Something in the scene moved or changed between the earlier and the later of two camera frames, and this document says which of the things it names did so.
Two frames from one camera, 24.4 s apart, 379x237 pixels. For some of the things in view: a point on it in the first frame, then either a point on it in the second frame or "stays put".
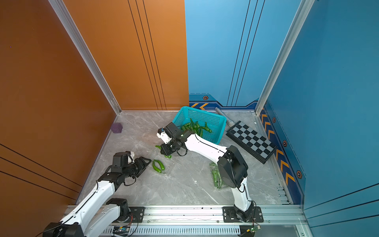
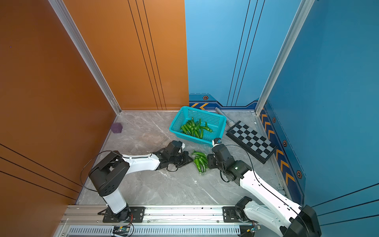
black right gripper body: (170, 147) -> (213, 163)
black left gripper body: (136, 168) -> (180, 160)
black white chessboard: (251, 141) stays put
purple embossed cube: (116, 128) stays put
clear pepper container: (217, 182) -> (200, 161)
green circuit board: (121, 230) stays put
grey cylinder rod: (229, 122) stays put
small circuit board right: (256, 228) stays put
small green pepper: (206, 128) stays put
